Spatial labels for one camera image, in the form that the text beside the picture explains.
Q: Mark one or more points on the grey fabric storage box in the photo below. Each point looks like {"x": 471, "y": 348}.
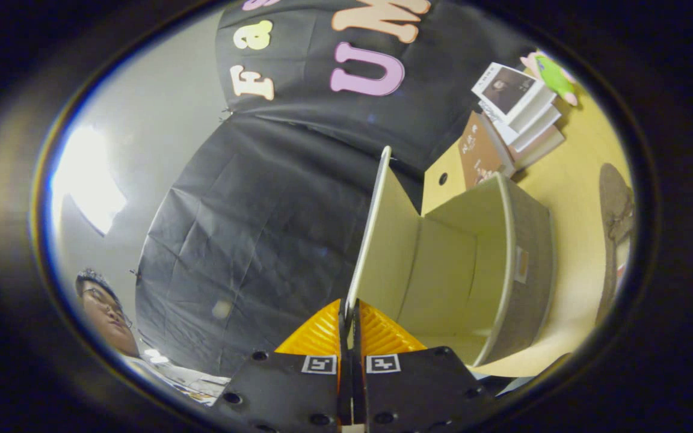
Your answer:
{"x": 527, "y": 228}

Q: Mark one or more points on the white portrait cover book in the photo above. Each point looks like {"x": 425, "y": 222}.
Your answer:
{"x": 506, "y": 87}

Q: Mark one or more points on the black backdrop cloth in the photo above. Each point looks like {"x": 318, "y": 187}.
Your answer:
{"x": 250, "y": 228}

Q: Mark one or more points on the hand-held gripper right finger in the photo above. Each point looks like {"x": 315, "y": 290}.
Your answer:
{"x": 418, "y": 391}

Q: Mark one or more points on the person's head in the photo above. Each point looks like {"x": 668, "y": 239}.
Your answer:
{"x": 106, "y": 319}

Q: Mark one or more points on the beige thick book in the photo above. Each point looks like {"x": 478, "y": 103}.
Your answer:
{"x": 542, "y": 151}

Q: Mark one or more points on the ceiling light panel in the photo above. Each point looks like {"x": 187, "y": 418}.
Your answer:
{"x": 88, "y": 180}

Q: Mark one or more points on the brown cover book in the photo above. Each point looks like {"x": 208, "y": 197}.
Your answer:
{"x": 479, "y": 153}

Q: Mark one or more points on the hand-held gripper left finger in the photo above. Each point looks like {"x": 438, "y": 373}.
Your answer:
{"x": 298, "y": 391}

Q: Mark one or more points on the white patterned book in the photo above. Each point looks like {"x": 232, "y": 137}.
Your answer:
{"x": 539, "y": 129}

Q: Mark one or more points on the green and pink plush toy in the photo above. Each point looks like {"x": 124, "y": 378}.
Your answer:
{"x": 554, "y": 75}

